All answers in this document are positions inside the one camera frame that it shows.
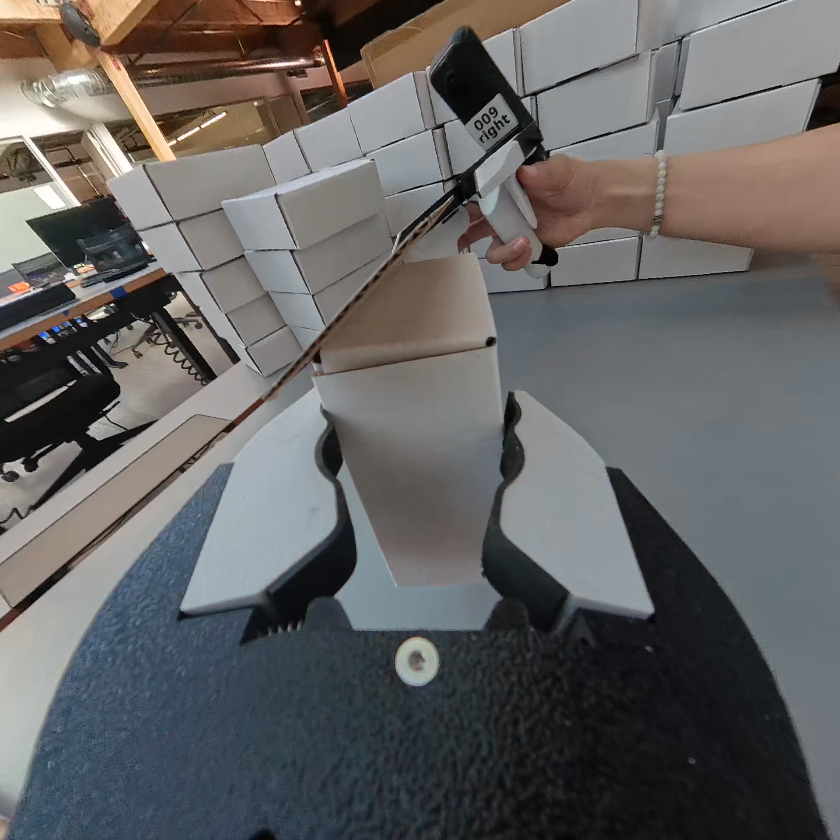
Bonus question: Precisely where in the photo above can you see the person's right hand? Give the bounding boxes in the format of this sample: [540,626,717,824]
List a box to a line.
[458,154,602,271]

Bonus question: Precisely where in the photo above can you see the person's right forearm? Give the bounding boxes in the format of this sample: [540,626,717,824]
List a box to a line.
[592,123,840,256]

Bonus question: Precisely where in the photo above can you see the black computer monitor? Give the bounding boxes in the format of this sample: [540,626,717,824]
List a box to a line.
[25,197,144,271]

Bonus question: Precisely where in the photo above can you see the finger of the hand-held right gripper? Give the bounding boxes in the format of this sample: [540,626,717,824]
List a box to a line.
[456,140,530,202]

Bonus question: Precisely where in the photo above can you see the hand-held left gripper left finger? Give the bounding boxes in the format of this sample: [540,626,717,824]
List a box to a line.
[178,388,360,619]

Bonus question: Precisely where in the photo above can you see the wooden desk with black legs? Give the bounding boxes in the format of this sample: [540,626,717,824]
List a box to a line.
[0,261,219,388]

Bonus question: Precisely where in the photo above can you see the black office chair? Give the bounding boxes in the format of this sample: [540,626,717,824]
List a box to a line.
[0,357,157,488]

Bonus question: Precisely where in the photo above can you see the stack of white cardboard boxes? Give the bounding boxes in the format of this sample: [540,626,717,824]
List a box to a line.
[107,0,823,379]

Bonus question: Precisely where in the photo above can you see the black coiled cable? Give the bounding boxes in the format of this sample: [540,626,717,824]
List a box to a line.
[163,343,206,383]

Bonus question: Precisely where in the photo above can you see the silver air duct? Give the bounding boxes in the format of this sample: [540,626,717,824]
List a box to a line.
[18,67,135,111]

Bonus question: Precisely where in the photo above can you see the white bead bracelet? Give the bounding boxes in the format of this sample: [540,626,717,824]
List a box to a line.
[645,149,670,240]

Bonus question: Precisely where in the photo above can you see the black keyboard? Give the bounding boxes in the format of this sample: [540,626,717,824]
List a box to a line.
[0,282,78,331]

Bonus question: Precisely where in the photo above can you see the white cardboard box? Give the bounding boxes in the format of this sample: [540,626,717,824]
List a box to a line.
[261,177,508,589]

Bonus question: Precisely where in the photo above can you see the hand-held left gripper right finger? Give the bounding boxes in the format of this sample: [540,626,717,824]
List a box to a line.
[481,390,657,632]

